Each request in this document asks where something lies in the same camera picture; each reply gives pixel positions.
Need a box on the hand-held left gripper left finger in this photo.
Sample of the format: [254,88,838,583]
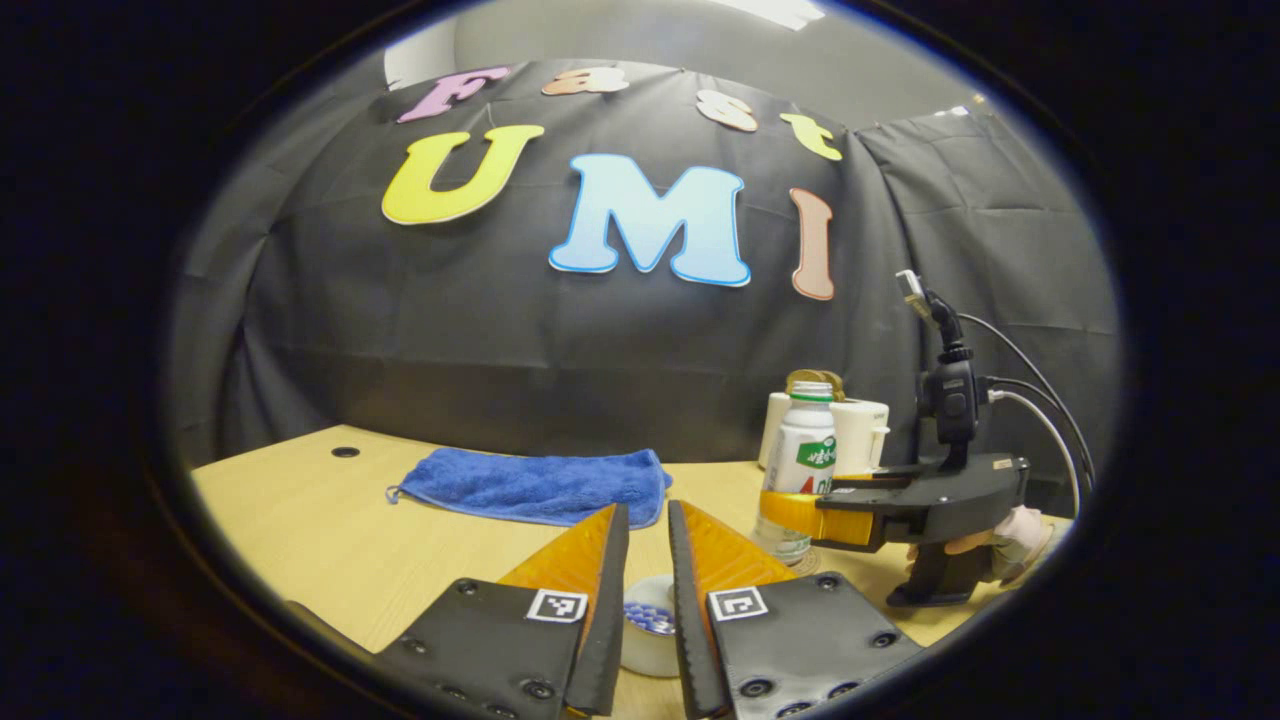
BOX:
[375,503,631,719]

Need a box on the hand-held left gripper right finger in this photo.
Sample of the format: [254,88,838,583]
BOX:
[667,499,923,720]

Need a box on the white blue-patterned teacup lid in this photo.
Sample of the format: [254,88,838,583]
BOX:
[622,574,683,641]

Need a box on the white teacup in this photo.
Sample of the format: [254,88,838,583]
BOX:
[620,574,691,681]

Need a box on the white green-label water bottle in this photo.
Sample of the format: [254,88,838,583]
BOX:
[752,380,839,566]

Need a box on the white toaster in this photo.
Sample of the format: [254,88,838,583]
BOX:
[757,390,891,476]

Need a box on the blue towel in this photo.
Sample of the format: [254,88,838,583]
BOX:
[385,447,674,529]

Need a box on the black backdrop cloth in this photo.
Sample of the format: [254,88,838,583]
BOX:
[165,60,1121,516]

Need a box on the ceiling light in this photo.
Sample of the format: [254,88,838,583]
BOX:
[715,0,826,31]

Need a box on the grey cable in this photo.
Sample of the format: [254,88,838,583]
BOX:
[988,390,1084,516]

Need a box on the black cable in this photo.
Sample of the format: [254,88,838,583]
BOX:
[985,375,1093,476]
[958,313,1098,491]

